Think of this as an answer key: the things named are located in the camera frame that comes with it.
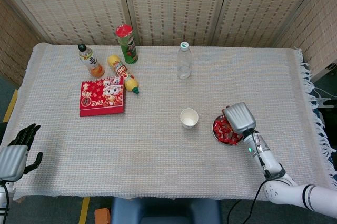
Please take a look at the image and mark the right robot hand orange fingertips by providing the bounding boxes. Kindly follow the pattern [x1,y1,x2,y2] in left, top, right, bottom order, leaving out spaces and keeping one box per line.
[222,102,257,134]

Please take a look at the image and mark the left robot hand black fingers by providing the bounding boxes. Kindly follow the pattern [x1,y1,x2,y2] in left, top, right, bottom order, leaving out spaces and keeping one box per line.
[0,123,43,182]

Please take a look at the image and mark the round metal plate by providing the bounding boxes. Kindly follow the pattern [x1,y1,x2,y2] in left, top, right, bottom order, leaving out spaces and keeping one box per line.
[212,114,244,145]

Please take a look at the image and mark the white paper cup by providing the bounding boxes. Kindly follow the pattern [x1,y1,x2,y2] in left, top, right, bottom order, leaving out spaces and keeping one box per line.
[180,108,199,130]

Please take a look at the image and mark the clear plastic water bottle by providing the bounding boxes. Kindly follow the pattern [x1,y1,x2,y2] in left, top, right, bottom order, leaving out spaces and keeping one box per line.
[176,41,192,80]

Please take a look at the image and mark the white woven tablecloth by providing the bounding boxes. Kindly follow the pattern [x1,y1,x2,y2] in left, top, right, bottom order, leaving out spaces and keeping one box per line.
[0,42,337,206]

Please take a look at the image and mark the orange block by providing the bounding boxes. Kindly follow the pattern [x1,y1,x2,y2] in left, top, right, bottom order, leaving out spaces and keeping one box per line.
[94,207,111,224]

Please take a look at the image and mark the red 2026 desk calendar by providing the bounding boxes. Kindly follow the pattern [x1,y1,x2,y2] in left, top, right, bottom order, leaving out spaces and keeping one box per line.
[79,75,127,118]

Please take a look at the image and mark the blue chair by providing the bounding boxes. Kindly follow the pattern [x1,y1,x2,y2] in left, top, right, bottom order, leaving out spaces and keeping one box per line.
[110,197,222,224]

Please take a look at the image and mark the tea bottle black cap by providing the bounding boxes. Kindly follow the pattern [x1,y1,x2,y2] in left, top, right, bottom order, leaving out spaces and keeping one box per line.
[77,43,105,78]

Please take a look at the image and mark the woven folding screen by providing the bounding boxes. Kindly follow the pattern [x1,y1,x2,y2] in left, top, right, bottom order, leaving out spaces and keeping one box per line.
[0,0,337,87]

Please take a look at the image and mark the green Pringles can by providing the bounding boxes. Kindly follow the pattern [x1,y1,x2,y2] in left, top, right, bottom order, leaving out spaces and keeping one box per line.
[115,23,139,64]

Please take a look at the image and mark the yellow bottle green cap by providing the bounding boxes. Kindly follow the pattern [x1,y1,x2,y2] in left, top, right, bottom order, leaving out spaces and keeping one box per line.
[107,54,141,95]

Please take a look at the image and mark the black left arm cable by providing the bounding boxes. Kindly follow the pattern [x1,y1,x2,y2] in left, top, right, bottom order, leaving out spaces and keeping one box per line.
[2,181,10,224]

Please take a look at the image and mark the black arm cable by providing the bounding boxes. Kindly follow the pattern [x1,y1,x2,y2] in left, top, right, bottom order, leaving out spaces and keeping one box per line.
[2,181,10,224]
[227,130,272,224]

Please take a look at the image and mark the white cable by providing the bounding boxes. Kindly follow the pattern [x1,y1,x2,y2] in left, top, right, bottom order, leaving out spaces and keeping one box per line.
[313,86,334,109]

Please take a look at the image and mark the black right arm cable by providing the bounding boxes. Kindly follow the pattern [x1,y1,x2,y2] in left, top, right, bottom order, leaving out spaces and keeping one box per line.
[227,130,272,224]

